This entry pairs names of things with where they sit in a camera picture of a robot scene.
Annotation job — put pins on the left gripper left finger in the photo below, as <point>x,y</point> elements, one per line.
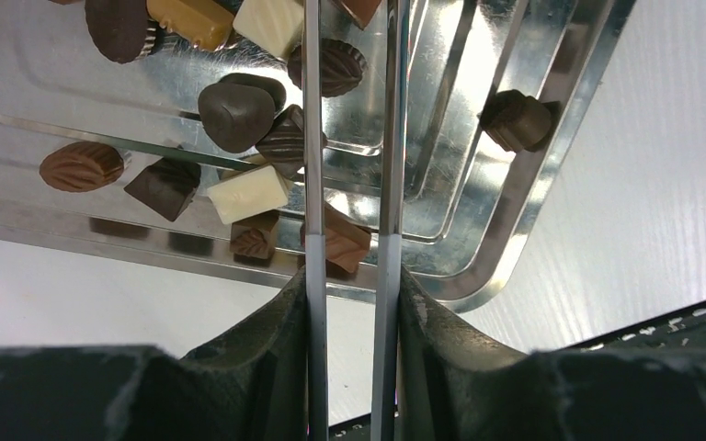
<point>248,383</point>

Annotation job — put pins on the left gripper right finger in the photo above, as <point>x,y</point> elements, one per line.
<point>643,382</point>

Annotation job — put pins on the metal serving tongs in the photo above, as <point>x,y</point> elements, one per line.
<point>382,420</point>

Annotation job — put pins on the steel tray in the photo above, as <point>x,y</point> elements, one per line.
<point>109,158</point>

